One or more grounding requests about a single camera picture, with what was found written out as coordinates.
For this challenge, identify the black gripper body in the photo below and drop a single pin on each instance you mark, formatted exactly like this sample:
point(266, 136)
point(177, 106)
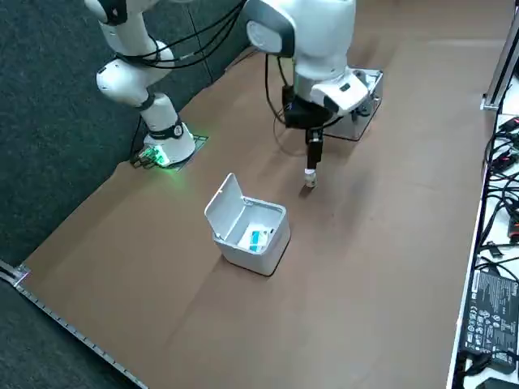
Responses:
point(304, 115)

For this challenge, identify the small clear medicine bottle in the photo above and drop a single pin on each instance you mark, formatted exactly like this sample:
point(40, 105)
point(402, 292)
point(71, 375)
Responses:
point(310, 180)

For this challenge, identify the alcohol wipes plastic bag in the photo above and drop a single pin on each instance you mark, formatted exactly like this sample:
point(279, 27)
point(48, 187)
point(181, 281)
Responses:
point(257, 239)

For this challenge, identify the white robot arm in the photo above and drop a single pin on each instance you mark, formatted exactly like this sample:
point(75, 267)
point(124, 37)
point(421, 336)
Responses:
point(320, 40)

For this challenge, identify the aluminium medical kit case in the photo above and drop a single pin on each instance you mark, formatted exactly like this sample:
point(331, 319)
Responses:
point(357, 125)

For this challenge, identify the white lidded waste bin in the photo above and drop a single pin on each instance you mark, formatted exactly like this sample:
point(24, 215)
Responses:
point(263, 255)

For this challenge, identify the red-lit black plug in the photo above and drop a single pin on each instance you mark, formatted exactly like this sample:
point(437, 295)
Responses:
point(511, 125)
point(510, 156)

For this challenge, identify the small black plug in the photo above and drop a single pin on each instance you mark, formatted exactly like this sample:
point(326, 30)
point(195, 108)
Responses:
point(495, 251)

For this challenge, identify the black labelled power adapter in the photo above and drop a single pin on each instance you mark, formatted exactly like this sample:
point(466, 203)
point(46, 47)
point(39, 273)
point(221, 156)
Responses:
point(490, 312)

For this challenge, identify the plain black power adapter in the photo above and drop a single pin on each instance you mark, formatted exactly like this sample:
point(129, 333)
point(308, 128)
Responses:
point(494, 373)

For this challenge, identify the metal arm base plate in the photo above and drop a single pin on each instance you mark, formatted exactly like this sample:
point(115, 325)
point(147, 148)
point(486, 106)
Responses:
point(198, 142)

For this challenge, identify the aluminium camera post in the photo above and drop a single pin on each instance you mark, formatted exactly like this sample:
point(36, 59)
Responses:
point(496, 91)

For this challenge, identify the aluminium table edge rail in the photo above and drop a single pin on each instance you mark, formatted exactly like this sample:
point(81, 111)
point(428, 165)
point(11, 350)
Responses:
point(61, 318)

